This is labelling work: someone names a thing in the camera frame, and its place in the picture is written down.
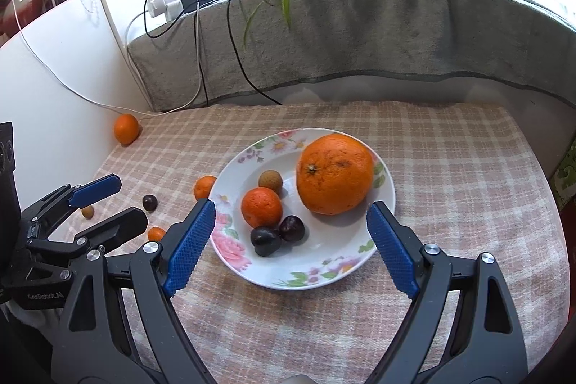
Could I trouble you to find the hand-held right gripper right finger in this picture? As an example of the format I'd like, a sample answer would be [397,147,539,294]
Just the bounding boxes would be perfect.
[366,201,528,384]

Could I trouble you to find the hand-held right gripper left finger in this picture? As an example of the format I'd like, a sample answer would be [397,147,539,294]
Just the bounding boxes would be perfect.
[50,199,217,384]

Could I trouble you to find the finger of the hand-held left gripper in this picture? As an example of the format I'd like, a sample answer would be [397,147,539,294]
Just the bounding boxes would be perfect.
[27,207,149,257]
[20,174,122,232]

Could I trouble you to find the white floral plate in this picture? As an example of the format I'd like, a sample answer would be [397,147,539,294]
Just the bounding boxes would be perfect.
[208,127,396,290]

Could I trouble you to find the small tangerine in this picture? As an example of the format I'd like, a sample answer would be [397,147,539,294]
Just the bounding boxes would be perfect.
[194,176,217,201]
[241,187,283,228]

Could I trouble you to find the large orange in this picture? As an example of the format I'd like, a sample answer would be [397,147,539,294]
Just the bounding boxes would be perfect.
[296,133,375,216]

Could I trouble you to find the brown lychee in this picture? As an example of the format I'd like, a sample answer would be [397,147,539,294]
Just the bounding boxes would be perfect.
[258,170,284,198]

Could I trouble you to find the medium orange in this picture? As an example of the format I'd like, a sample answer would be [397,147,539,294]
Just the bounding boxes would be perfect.
[113,114,140,147]

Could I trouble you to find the white board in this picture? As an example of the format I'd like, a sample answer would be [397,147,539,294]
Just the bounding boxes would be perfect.
[0,0,150,211]

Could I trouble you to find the checked tablecloth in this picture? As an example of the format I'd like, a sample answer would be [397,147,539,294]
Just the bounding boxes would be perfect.
[58,100,568,384]

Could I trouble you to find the green printed bag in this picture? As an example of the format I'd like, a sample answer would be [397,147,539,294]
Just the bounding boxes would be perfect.
[551,140,576,210]

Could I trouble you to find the grey blanket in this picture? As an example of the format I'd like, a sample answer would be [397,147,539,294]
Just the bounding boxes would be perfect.
[127,0,576,111]

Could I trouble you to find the white cable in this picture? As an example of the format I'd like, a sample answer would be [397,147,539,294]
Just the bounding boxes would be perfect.
[8,0,201,116]

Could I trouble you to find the black power cable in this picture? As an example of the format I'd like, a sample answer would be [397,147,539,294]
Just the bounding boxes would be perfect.
[144,0,208,107]

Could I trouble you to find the black controller cable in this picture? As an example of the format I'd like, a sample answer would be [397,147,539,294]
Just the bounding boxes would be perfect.
[227,0,283,106]

